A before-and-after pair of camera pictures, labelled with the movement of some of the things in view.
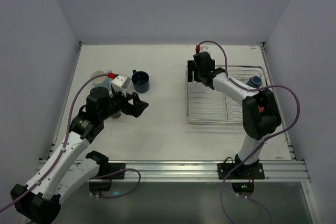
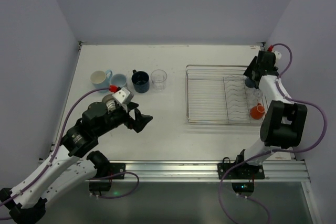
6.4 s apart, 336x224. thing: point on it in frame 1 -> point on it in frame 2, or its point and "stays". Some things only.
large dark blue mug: [140, 80] stays
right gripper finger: [191, 69] -> [252, 71]
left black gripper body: [129, 104] -> [131, 116]
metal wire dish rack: [203, 105] stays
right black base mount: [255, 171] stays
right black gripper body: [191, 70] -> [252, 69]
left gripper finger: [137, 108] -> [140, 120]
